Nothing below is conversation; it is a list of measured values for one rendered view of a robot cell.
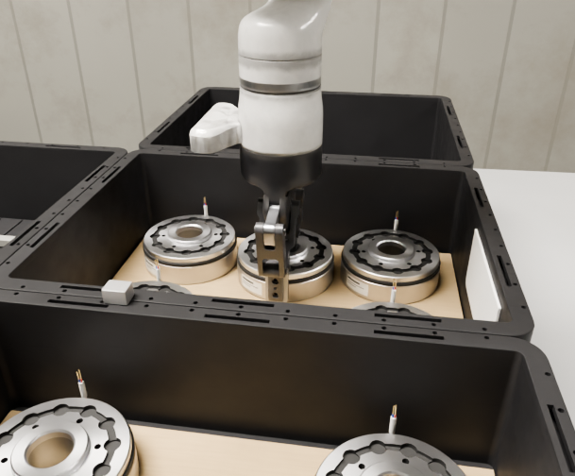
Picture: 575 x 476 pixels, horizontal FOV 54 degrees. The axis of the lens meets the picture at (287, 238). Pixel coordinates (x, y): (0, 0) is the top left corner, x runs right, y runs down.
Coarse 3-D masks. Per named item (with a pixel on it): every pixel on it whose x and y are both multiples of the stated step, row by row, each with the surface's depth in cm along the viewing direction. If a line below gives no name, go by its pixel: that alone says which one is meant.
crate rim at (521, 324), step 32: (128, 160) 64; (192, 160) 66; (224, 160) 65; (96, 192) 56; (480, 192) 56; (64, 224) 51; (480, 224) 51; (32, 256) 46; (0, 288) 41; (32, 288) 41; (64, 288) 41; (96, 288) 41; (512, 288) 41; (352, 320) 38; (384, 320) 38; (416, 320) 38; (448, 320) 38; (480, 320) 38; (512, 320) 38
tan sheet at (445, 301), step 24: (240, 240) 68; (144, 264) 63; (336, 264) 63; (192, 288) 59; (216, 288) 59; (240, 288) 59; (336, 288) 59; (456, 288) 59; (432, 312) 55; (456, 312) 55
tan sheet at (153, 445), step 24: (144, 432) 42; (168, 432) 42; (144, 456) 40; (168, 456) 40; (192, 456) 40; (216, 456) 40; (240, 456) 40; (264, 456) 40; (288, 456) 40; (312, 456) 40
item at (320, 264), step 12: (252, 240) 62; (312, 240) 62; (324, 240) 62; (240, 252) 59; (252, 252) 60; (312, 252) 59; (324, 252) 59; (252, 264) 57; (300, 264) 57; (312, 264) 58; (324, 264) 57; (300, 276) 56
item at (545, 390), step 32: (160, 320) 39; (192, 320) 38; (224, 320) 38; (256, 320) 38; (288, 320) 38; (320, 320) 38; (480, 352) 36; (512, 352) 35; (544, 384) 33; (544, 416) 31
